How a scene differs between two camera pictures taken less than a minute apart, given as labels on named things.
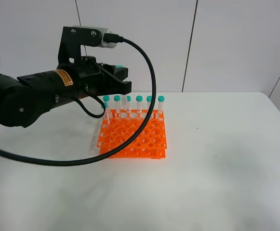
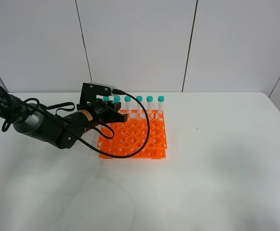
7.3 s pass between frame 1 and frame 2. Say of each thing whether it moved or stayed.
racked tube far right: stayed
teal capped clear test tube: moved
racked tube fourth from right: stayed
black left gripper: moved
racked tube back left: stayed
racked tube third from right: stayed
